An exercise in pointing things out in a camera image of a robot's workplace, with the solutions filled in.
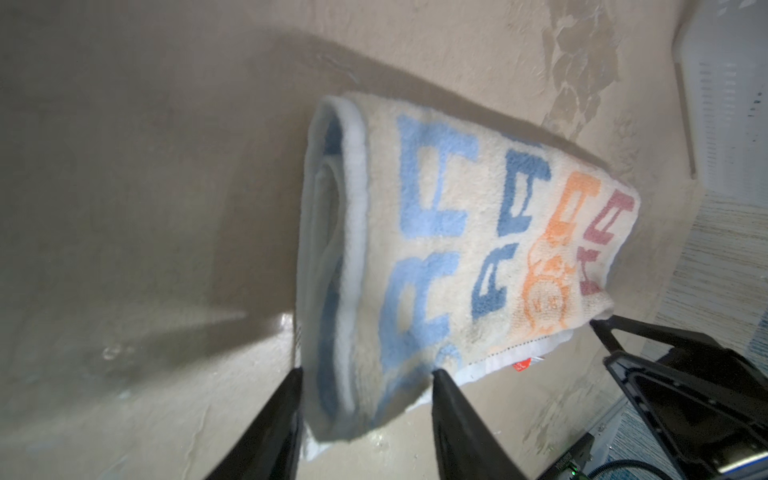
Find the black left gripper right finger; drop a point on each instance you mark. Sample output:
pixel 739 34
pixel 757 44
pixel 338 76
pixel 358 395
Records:
pixel 465 447

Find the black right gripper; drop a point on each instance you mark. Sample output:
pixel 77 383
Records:
pixel 706 408

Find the white plastic laundry basket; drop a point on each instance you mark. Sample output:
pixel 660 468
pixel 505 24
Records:
pixel 720 55

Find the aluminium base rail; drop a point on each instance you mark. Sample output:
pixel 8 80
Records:
pixel 590 450

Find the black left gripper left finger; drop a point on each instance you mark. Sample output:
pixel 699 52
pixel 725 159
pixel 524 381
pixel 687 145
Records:
pixel 270 446

